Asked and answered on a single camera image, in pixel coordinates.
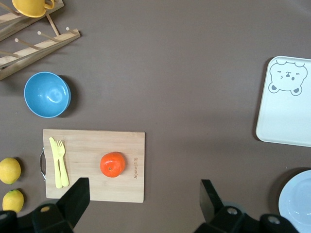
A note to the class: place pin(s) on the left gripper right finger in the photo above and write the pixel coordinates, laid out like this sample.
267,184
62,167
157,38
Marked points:
211,201

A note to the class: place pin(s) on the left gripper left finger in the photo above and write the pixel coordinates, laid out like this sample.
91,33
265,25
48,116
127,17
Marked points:
75,201

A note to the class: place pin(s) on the orange mandarin fruit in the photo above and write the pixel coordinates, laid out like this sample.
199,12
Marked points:
113,165

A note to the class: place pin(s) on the pale lilac round plate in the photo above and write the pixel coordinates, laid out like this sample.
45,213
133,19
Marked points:
298,204

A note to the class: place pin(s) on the yellow plastic fork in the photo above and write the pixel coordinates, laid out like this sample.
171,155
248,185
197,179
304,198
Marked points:
63,174

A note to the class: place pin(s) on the yellow lemon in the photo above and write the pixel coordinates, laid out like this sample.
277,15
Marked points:
13,201
9,171

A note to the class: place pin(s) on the bamboo cutting board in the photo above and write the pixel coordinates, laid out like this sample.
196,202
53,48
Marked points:
97,143

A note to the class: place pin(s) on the blue bowl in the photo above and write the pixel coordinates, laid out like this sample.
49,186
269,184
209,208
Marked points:
46,94

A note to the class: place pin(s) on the cream bear print tray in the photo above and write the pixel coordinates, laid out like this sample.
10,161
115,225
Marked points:
284,116

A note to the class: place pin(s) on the wooden peg drying rack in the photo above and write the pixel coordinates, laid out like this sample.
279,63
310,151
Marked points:
60,38

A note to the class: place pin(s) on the yellow cup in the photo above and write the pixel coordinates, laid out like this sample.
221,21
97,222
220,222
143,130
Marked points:
29,7

